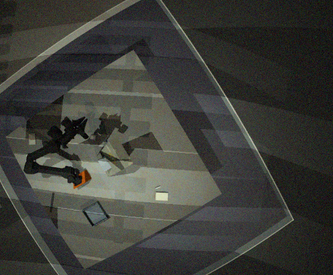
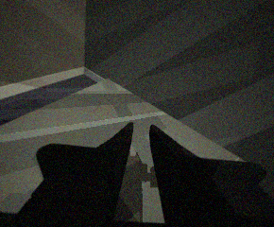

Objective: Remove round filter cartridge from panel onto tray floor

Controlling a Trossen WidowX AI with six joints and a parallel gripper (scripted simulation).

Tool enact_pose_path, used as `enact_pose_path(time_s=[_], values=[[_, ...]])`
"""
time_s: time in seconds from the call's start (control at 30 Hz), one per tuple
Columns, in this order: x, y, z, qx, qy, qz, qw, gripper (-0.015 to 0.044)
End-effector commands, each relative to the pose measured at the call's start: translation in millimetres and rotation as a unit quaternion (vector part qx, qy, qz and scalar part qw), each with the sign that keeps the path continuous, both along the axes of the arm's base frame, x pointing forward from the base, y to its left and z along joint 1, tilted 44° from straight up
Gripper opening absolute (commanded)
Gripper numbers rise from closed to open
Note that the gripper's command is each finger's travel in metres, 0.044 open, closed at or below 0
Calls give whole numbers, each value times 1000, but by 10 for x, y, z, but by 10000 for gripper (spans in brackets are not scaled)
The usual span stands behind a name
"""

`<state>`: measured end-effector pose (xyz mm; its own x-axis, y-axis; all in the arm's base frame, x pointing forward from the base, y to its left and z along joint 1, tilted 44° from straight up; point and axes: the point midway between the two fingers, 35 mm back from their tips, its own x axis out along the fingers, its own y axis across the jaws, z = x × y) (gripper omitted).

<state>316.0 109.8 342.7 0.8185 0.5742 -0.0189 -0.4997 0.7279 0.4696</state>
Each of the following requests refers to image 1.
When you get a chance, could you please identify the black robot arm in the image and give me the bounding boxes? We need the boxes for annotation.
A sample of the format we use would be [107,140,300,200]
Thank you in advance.
[23,119,82,186]

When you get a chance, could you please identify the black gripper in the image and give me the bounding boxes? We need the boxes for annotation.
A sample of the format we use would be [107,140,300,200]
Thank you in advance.
[64,117,89,140]

